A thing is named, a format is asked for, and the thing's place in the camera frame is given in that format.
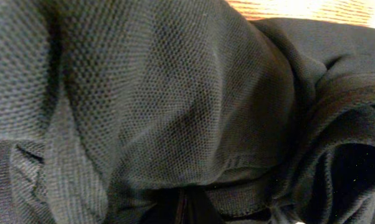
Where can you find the black shirt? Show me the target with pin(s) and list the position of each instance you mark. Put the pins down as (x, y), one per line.
(182, 112)

